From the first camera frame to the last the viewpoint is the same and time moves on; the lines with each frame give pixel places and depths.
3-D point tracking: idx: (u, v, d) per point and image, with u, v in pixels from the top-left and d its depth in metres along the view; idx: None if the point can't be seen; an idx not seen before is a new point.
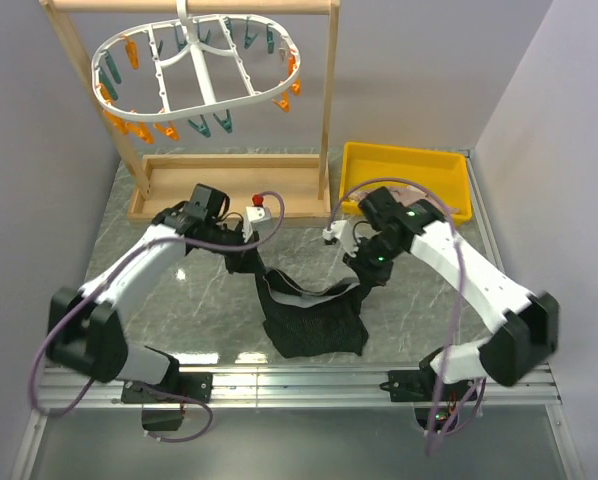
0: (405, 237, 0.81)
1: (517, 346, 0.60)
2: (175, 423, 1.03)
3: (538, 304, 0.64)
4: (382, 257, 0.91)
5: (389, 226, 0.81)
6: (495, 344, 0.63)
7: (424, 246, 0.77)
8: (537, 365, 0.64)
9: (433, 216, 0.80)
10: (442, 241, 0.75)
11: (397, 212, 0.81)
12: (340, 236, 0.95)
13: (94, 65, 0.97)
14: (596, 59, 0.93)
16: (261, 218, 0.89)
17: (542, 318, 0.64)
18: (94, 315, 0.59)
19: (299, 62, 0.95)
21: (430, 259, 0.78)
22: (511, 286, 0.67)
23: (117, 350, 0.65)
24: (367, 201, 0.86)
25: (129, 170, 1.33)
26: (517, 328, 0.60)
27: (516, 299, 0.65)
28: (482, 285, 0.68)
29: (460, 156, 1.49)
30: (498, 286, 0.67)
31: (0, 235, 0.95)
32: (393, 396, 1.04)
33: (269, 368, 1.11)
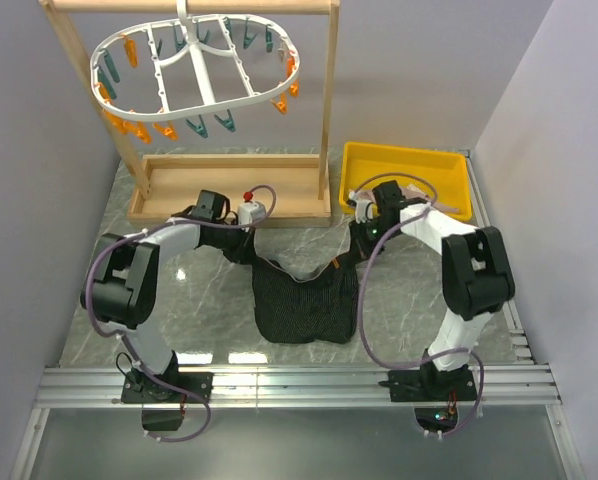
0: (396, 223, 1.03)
1: (454, 252, 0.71)
2: (175, 422, 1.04)
3: (481, 233, 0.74)
4: (376, 229, 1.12)
5: (384, 212, 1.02)
6: (444, 265, 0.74)
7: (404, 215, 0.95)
8: (492, 292, 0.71)
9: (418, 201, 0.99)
10: (417, 209, 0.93)
11: (397, 204, 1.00)
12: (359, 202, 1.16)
13: (92, 64, 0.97)
14: (596, 59, 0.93)
16: (256, 208, 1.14)
17: (486, 244, 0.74)
18: (139, 250, 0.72)
19: (299, 63, 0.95)
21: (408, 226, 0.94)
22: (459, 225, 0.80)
23: (150, 295, 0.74)
24: (378, 190, 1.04)
25: (129, 169, 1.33)
26: (454, 240, 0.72)
27: (462, 229, 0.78)
28: (437, 225, 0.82)
29: (460, 156, 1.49)
30: (449, 225, 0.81)
31: (0, 235, 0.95)
32: (393, 396, 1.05)
33: (269, 368, 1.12)
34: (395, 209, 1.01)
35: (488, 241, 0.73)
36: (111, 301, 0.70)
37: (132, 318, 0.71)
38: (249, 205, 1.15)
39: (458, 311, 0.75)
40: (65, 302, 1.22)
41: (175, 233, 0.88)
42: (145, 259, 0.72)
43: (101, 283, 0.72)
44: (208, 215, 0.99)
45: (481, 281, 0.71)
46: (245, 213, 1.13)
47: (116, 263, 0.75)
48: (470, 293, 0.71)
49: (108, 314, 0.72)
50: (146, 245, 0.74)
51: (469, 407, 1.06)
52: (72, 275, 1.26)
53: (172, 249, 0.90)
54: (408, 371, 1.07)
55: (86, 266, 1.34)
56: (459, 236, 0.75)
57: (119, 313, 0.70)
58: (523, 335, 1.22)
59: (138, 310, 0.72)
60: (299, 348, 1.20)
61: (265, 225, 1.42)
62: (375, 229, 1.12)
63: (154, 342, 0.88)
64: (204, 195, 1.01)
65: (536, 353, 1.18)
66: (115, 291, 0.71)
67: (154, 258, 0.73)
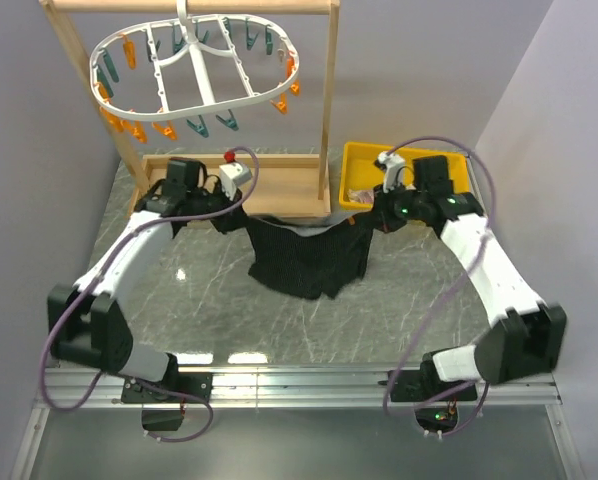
0: (438, 221, 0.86)
1: (510, 344, 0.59)
2: (175, 422, 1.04)
3: (545, 313, 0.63)
4: (405, 211, 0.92)
5: (426, 207, 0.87)
6: (488, 338, 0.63)
7: (453, 233, 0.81)
8: (529, 371, 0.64)
9: (471, 208, 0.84)
10: (473, 232, 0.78)
11: (442, 200, 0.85)
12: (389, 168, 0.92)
13: (92, 64, 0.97)
14: (596, 60, 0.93)
16: (240, 174, 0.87)
17: (546, 327, 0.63)
18: (95, 308, 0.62)
19: (298, 63, 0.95)
21: (457, 247, 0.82)
22: (522, 289, 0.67)
23: (122, 338, 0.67)
24: (420, 165, 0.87)
25: (129, 169, 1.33)
26: (514, 326, 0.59)
27: (524, 300, 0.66)
28: (495, 281, 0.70)
29: (460, 156, 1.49)
30: (510, 286, 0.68)
31: (0, 236, 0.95)
32: (392, 396, 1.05)
33: (269, 368, 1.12)
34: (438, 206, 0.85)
35: (552, 329, 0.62)
36: (83, 359, 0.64)
37: (109, 367, 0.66)
38: (232, 164, 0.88)
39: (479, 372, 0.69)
40: None
41: (140, 249, 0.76)
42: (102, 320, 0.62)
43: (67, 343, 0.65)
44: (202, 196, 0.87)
45: (523, 363, 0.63)
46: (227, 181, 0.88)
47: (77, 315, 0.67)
48: (506, 375, 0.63)
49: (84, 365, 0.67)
50: (102, 299, 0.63)
51: (471, 407, 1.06)
52: (72, 275, 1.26)
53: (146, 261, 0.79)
54: (408, 372, 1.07)
55: (86, 266, 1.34)
56: (520, 317, 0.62)
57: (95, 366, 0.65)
58: None
59: (112, 359, 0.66)
60: (299, 348, 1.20)
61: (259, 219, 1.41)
62: (405, 208, 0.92)
63: (149, 354, 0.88)
64: (172, 167, 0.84)
65: None
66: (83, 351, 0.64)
67: (114, 311, 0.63)
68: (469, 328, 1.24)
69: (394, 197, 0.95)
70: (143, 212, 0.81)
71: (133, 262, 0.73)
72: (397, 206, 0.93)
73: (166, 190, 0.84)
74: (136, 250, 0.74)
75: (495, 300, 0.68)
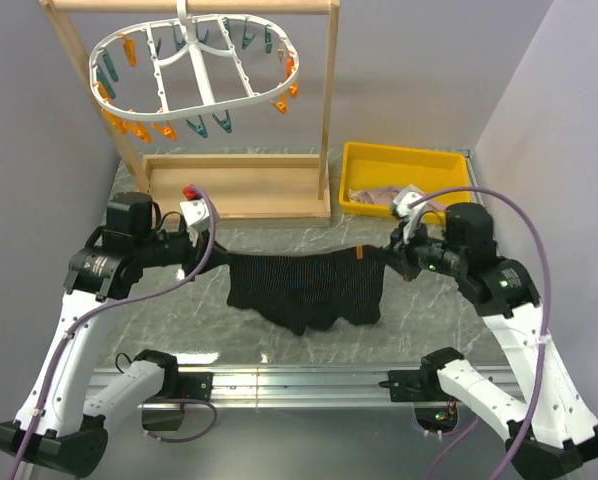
0: (483, 303, 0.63)
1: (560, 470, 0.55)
2: (175, 423, 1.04)
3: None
4: (432, 267, 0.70)
5: (469, 284, 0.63)
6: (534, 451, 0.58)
7: (503, 328, 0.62)
8: None
9: (526, 293, 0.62)
10: (528, 332, 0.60)
11: (495, 284, 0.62)
12: (412, 221, 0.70)
13: (92, 63, 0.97)
14: (596, 60, 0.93)
16: (201, 218, 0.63)
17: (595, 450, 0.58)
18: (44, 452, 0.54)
19: (298, 63, 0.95)
21: (501, 336, 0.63)
22: (580, 409, 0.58)
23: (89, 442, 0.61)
24: (462, 224, 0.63)
25: (130, 170, 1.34)
26: (569, 463, 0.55)
27: (580, 429, 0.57)
28: (551, 402, 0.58)
29: (460, 156, 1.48)
30: (568, 409, 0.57)
31: (1, 236, 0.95)
32: (392, 395, 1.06)
33: (268, 369, 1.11)
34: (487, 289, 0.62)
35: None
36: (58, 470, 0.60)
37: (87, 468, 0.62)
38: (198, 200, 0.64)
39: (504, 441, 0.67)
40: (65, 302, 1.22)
41: (86, 350, 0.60)
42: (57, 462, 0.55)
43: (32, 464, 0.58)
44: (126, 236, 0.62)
45: None
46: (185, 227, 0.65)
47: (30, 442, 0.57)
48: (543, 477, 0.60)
49: None
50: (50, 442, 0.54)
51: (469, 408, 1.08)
52: None
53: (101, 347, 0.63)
54: (408, 372, 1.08)
55: None
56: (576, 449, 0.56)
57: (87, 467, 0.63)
58: None
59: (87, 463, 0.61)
60: (299, 348, 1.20)
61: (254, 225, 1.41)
62: (433, 266, 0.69)
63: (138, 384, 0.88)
64: (109, 214, 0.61)
65: None
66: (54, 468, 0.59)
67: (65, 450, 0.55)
68: (469, 328, 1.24)
69: (419, 245, 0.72)
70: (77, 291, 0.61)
71: (76, 374, 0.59)
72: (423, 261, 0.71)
73: (106, 238, 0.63)
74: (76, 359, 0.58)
75: (554, 424, 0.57)
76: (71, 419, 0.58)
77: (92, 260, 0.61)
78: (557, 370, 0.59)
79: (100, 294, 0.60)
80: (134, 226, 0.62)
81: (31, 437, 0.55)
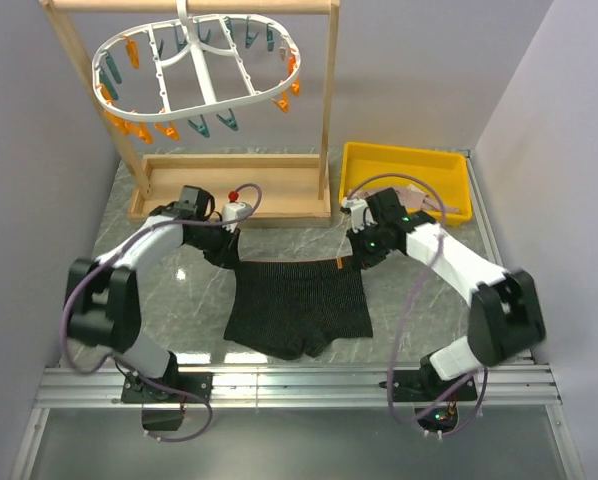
0: (400, 243, 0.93)
1: (490, 310, 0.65)
2: (175, 422, 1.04)
3: (513, 279, 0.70)
4: (374, 243, 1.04)
5: (387, 230, 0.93)
6: (473, 314, 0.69)
7: (414, 242, 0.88)
8: (523, 344, 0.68)
9: (424, 220, 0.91)
10: (429, 236, 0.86)
11: (398, 217, 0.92)
12: (355, 209, 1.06)
13: (94, 66, 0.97)
14: (597, 59, 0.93)
16: (243, 208, 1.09)
17: (521, 299, 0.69)
18: (114, 277, 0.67)
19: (299, 63, 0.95)
21: (420, 254, 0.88)
22: (487, 267, 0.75)
23: (134, 317, 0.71)
24: (374, 199, 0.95)
25: (130, 170, 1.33)
26: (488, 295, 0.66)
27: (490, 274, 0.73)
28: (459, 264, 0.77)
29: (460, 156, 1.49)
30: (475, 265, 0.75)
31: (1, 236, 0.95)
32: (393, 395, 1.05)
33: (268, 368, 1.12)
34: (394, 220, 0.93)
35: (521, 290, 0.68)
36: (94, 333, 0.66)
37: (116, 345, 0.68)
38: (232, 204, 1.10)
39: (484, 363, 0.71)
40: None
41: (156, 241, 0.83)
42: (120, 287, 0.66)
43: (80, 316, 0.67)
44: (192, 210, 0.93)
45: (512, 333, 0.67)
46: (230, 212, 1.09)
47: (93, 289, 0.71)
48: (504, 348, 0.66)
49: (91, 344, 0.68)
50: (122, 270, 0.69)
51: (471, 407, 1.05)
52: None
53: (154, 258, 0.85)
54: (409, 372, 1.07)
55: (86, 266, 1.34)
56: (492, 288, 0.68)
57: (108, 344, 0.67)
58: None
59: (123, 336, 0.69)
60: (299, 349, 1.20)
61: (254, 225, 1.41)
62: (373, 242, 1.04)
63: (149, 344, 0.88)
64: (186, 190, 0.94)
65: (536, 353, 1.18)
66: (95, 324, 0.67)
67: (131, 284, 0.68)
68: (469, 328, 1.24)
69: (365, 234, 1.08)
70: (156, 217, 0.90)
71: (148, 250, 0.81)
72: (367, 240, 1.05)
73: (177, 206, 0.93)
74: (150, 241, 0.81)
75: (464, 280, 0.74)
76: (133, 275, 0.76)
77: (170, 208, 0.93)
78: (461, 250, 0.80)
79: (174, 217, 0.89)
80: (199, 202, 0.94)
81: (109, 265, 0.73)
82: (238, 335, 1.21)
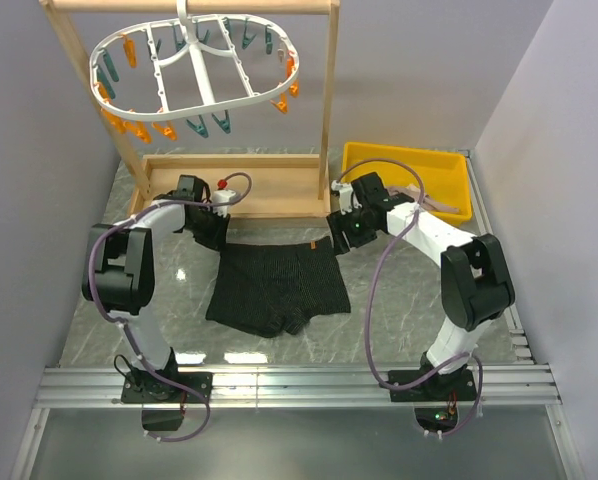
0: (381, 223, 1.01)
1: (457, 269, 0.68)
2: (174, 422, 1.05)
3: (480, 242, 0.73)
4: (359, 224, 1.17)
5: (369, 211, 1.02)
6: (444, 276, 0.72)
7: (392, 219, 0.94)
8: (494, 304, 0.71)
9: (404, 200, 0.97)
10: (407, 212, 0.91)
11: (378, 199, 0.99)
12: (342, 193, 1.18)
13: (92, 64, 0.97)
14: (596, 59, 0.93)
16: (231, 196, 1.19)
17: (487, 256, 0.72)
18: (133, 235, 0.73)
19: (298, 63, 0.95)
21: (398, 229, 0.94)
22: (457, 233, 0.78)
23: (150, 279, 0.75)
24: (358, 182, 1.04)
25: (129, 170, 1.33)
26: (456, 255, 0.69)
27: (460, 239, 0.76)
28: (433, 233, 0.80)
29: (459, 156, 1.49)
30: (447, 232, 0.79)
31: (1, 236, 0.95)
32: (393, 396, 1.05)
33: (268, 368, 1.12)
34: (376, 201, 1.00)
35: (488, 250, 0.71)
36: (115, 289, 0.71)
37: (135, 302, 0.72)
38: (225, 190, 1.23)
39: (460, 324, 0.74)
40: (65, 302, 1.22)
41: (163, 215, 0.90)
42: (140, 243, 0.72)
43: (101, 273, 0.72)
44: (190, 197, 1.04)
45: (482, 293, 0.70)
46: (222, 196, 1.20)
47: (110, 251, 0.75)
48: (473, 306, 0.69)
49: (112, 301, 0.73)
50: (139, 230, 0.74)
51: (469, 407, 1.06)
52: (72, 275, 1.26)
53: (161, 231, 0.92)
54: (409, 372, 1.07)
55: None
56: (460, 249, 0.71)
57: (123, 301, 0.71)
58: (523, 335, 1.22)
59: (142, 294, 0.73)
60: (299, 349, 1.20)
61: (254, 225, 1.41)
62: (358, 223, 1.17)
63: (152, 339, 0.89)
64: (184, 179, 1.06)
65: (536, 353, 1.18)
66: (116, 280, 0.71)
67: (148, 242, 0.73)
68: None
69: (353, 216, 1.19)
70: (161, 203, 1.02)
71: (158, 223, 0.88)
72: (353, 221, 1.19)
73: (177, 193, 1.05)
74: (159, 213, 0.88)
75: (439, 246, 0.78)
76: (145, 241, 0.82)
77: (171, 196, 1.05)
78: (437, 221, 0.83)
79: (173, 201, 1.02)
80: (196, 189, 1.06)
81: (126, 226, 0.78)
82: (220, 315, 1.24)
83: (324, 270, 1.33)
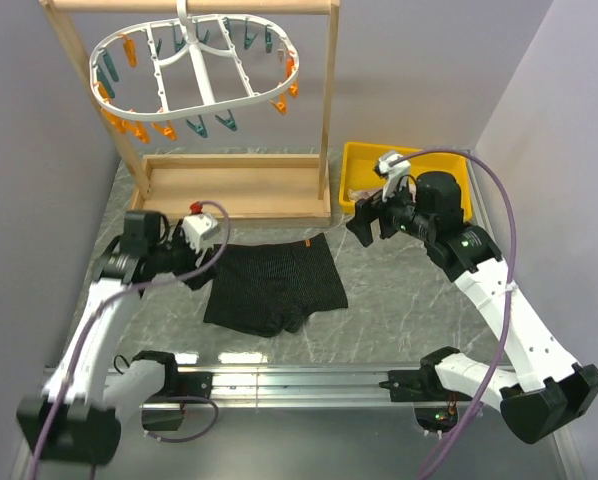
0: (452, 267, 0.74)
1: (549, 416, 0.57)
2: (175, 423, 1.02)
3: (583, 380, 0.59)
4: (403, 227, 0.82)
5: (437, 249, 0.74)
6: (522, 402, 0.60)
7: (472, 284, 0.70)
8: (560, 426, 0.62)
9: (486, 251, 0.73)
10: (494, 283, 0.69)
11: (456, 244, 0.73)
12: (393, 176, 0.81)
13: (93, 64, 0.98)
14: (597, 59, 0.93)
16: (210, 229, 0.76)
17: (582, 390, 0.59)
18: (71, 416, 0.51)
19: (298, 63, 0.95)
21: (475, 295, 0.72)
22: (556, 351, 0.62)
23: (109, 425, 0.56)
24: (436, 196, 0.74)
25: (130, 170, 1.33)
26: (555, 398, 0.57)
27: (559, 368, 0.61)
28: (526, 345, 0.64)
29: (460, 156, 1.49)
30: (543, 351, 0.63)
31: (1, 236, 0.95)
32: (393, 395, 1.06)
33: (268, 368, 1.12)
34: (451, 246, 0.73)
35: (590, 392, 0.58)
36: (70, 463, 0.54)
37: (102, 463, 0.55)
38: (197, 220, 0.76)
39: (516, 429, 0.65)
40: (65, 302, 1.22)
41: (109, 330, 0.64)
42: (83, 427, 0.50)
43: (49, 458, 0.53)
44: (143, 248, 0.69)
45: (557, 423, 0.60)
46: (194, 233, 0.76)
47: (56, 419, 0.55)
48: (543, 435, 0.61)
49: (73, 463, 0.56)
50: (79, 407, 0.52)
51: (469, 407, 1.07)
52: (72, 275, 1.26)
53: (118, 331, 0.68)
54: (410, 372, 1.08)
55: (86, 266, 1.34)
56: (558, 389, 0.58)
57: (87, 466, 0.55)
58: None
59: (105, 451, 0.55)
60: (299, 348, 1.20)
61: (253, 225, 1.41)
62: (403, 225, 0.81)
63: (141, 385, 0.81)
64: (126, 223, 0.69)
65: None
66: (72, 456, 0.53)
67: (93, 415, 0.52)
68: (469, 328, 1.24)
69: (396, 207, 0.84)
70: (102, 281, 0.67)
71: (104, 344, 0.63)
72: (398, 219, 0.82)
73: (123, 243, 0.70)
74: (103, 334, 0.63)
75: (531, 366, 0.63)
76: (95, 393, 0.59)
77: (115, 257, 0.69)
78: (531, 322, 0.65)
79: (124, 281, 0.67)
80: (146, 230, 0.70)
81: (61, 404, 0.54)
82: (217, 317, 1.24)
83: (324, 268, 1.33)
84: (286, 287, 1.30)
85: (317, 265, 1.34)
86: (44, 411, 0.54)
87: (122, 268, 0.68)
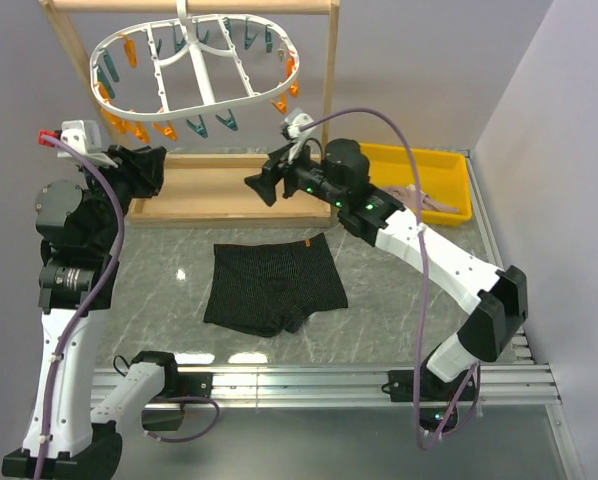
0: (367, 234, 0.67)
1: (494, 323, 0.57)
2: (175, 423, 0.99)
3: (508, 280, 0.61)
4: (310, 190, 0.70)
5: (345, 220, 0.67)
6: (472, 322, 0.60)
7: (389, 239, 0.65)
8: (510, 334, 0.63)
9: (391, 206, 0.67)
10: (405, 229, 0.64)
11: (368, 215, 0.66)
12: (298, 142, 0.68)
13: (93, 64, 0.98)
14: (596, 59, 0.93)
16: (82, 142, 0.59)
17: (513, 290, 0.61)
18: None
19: (298, 63, 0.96)
21: (395, 249, 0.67)
22: (479, 264, 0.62)
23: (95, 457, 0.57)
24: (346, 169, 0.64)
25: None
26: (494, 306, 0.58)
27: (489, 279, 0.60)
28: (452, 269, 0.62)
29: (459, 156, 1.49)
30: (468, 269, 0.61)
31: (1, 235, 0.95)
32: (393, 396, 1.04)
33: (268, 368, 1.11)
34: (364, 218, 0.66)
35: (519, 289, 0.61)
36: None
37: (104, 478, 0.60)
38: (60, 151, 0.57)
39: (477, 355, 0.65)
40: None
41: (80, 359, 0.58)
42: None
43: None
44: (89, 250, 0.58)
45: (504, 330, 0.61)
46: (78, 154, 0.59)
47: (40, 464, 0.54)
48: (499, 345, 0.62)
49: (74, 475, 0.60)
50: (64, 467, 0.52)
51: (468, 407, 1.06)
52: None
53: (94, 349, 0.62)
54: (409, 371, 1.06)
55: None
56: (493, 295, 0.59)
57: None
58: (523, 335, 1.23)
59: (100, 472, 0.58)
60: (299, 349, 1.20)
61: (253, 225, 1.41)
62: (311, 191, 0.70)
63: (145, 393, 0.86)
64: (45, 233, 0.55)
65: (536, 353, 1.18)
66: None
67: None
68: None
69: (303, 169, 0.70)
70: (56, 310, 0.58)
71: (78, 387, 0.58)
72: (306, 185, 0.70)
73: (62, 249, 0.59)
74: (73, 376, 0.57)
75: (463, 288, 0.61)
76: (80, 437, 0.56)
77: (62, 273, 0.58)
78: (448, 250, 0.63)
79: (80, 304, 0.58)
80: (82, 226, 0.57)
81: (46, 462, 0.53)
82: (217, 317, 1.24)
83: (325, 268, 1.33)
84: (287, 287, 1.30)
85: (317, 265, 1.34)
86: (30, 466, 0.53)
87: (73, 288, 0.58)
